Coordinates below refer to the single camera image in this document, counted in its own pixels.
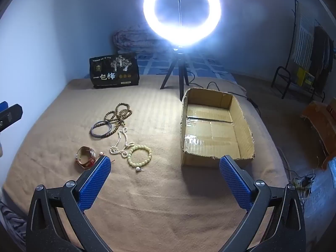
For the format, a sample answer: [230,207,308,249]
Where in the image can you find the black power cable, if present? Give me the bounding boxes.
[189,75,261,114]

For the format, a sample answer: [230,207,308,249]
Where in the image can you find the gold wrist watch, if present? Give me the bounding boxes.
[76,146,97,168]

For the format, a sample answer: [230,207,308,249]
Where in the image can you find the power strip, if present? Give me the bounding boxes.
[293,176,313,190]

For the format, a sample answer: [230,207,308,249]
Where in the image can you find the low table with orange cloth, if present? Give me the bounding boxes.
[302,101,336,164]

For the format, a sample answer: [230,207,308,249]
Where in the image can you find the striped hanging towel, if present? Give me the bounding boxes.
[293,3,315,66]

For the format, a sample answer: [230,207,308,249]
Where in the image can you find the pale yellow bead bracelet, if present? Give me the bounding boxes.
[127,145,153,173]

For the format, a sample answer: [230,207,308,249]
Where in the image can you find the folded patterned quilt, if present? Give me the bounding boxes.
[113,28,163,54]

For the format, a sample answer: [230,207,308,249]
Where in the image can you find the dark hanging clothes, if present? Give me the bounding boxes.
[310,25,336,84]

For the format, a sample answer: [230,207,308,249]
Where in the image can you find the blue patterned sheet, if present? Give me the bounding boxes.
[84,49,234,85]

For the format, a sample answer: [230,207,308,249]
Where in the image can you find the dark grey bangle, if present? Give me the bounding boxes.
[90,120,113,138]

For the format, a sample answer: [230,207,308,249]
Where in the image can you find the ring light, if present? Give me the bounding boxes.
[143,0,222,48]

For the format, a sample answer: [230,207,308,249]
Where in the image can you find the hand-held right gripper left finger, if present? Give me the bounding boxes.
[26,155,112,252]

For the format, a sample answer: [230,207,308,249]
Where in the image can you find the black tripod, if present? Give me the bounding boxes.
[160,47,190,100]

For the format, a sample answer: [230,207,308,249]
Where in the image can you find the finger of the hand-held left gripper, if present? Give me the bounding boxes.
[0,101,23,132]

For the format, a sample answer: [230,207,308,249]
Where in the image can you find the brown wooden bead necklace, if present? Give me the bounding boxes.
[104,103,133,134]

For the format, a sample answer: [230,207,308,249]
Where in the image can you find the grey cloth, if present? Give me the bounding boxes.
[0,202,27,252]

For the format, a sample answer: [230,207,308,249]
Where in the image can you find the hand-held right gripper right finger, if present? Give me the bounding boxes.
[219,155,306,252]

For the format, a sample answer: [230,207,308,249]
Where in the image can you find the black metal clothes rack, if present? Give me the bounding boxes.
[272,0,336,103]

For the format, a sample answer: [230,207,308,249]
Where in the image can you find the cardboard box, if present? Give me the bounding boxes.
[180,87,256,167]

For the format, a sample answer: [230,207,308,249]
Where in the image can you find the yellow box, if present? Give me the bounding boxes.
[297,67,315,90]

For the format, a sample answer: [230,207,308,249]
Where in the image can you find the white bead necklace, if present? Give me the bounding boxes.
[110,127,135,159]

